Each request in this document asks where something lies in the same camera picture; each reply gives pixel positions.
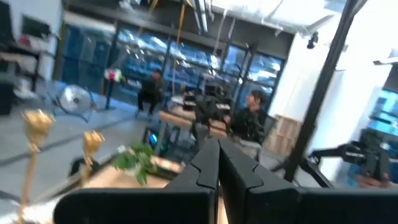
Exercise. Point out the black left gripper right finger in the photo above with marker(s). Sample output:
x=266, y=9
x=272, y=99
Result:
x=280, y=205

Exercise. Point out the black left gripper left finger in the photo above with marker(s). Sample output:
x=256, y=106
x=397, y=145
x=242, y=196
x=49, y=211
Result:
x=155, y=205

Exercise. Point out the short brass candlestick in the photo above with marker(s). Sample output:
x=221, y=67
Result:
x=92, y=141

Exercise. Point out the medium brass candlestick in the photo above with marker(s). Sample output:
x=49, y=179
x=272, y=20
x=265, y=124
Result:
x=37, y=124

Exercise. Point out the neighbouring station robot arm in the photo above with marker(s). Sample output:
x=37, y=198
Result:
x=211, y=107

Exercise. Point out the green potted plant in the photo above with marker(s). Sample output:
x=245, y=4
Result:
x=136, y=161

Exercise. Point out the computer tower with blue lights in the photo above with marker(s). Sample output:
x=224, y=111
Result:
x=152, y=140

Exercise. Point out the wooden crate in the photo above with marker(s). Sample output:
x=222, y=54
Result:
x=284, y=133

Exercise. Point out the person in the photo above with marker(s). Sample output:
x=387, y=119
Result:
x=250, y=121
x=150, y=93

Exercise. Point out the wooden workstation desk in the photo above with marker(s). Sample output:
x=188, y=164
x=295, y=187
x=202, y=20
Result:
x=174, y=118

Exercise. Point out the person's hand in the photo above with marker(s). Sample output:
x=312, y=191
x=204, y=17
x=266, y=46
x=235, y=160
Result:
x=373, y=183

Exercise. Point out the silver floor fan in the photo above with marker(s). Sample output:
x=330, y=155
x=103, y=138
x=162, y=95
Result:
x=74, y=99

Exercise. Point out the red white sign on stand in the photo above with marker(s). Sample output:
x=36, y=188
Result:
x=113, y=75

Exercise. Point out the black aluminium rig frame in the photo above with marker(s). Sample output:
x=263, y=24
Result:
x=322, y=93

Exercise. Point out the black wall security camera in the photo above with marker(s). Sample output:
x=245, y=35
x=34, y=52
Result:
x=312, y=40

